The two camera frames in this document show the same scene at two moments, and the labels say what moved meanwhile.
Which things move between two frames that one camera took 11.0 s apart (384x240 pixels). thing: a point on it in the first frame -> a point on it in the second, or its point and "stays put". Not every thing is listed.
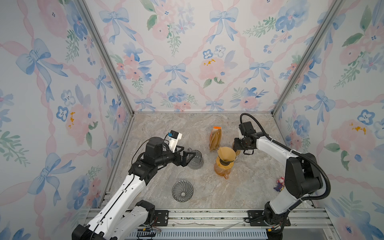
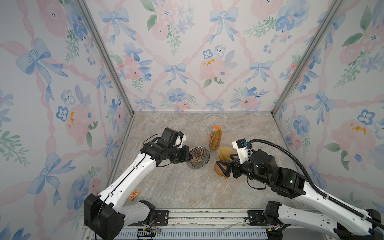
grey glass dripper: x=182 y=191 -> x=200 y=154
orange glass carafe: x=223 y=169 stays put
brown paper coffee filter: x=226 y=154 stays put
